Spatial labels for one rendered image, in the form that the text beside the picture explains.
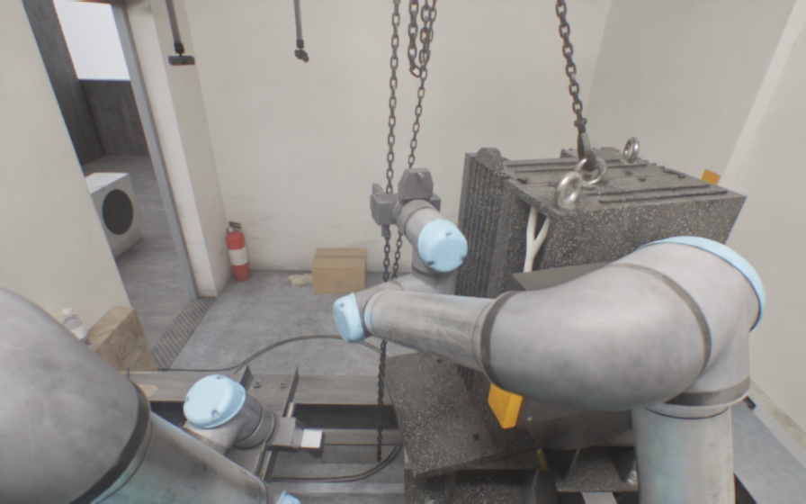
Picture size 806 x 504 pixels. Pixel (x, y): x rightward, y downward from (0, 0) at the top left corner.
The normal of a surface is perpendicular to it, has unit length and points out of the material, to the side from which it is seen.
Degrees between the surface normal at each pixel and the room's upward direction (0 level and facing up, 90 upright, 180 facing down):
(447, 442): 0
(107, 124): 90
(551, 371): 76
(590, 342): 52
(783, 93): 90
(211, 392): 25
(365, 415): 90
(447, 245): 89
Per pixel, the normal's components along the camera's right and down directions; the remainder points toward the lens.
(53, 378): 0.87, -0.43
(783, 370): -1.00, -0.02
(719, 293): 0.40, -0.38
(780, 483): 0.03, -0.88
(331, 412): 0.01, 0.48
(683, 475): -0.51, 0.24
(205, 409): -0.14, -0.62
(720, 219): 0.27, 0.47
